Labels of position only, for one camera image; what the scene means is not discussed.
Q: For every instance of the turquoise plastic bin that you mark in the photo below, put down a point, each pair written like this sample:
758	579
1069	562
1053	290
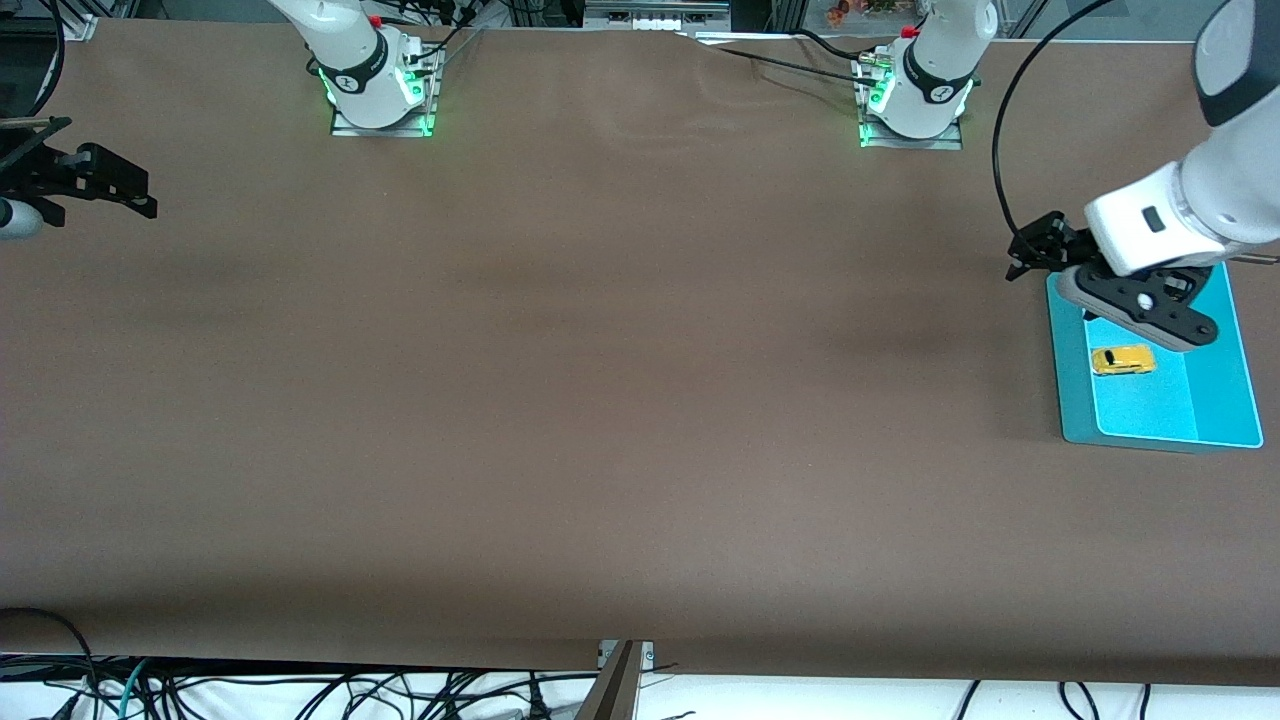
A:
1150	410

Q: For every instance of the white power strip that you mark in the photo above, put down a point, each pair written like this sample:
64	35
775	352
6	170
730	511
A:
655	12

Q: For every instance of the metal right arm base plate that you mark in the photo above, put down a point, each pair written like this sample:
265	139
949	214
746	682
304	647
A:
420	125

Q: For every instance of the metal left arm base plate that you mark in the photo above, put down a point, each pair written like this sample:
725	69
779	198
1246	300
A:
950	142

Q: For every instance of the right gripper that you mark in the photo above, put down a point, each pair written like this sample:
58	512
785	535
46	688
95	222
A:
40	172

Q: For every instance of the grey metal bar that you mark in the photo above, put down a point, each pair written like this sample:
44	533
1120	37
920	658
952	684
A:
612	690

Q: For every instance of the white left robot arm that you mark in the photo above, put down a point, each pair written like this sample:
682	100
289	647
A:
935	80

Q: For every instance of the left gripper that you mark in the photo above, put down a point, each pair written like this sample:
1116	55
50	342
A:
1062	246

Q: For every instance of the metal table bracket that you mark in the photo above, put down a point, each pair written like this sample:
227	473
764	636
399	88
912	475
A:
645	655

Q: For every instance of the yellow beetle toy car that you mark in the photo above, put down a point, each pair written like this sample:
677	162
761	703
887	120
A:
1122	360

